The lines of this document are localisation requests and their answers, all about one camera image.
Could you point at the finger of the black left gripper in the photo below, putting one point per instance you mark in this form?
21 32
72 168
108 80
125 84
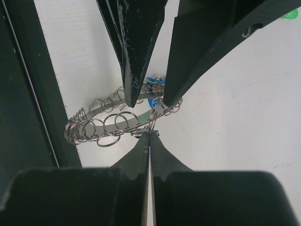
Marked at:
133 27
205 31

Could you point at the metal disc with key rings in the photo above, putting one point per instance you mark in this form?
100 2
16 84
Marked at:
106 120

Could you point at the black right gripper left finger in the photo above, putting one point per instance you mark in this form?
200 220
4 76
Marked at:
113 196

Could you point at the green tag silver key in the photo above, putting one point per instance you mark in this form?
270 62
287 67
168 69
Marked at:
291 15

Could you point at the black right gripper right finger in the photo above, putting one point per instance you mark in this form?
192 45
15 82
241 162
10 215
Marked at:
184 197

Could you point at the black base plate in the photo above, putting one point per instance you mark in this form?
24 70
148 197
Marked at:
32 113

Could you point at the blue key tag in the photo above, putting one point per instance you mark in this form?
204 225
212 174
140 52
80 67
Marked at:
157 80
153 101

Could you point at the black tag silver key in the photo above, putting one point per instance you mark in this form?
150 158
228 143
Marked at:
140 131

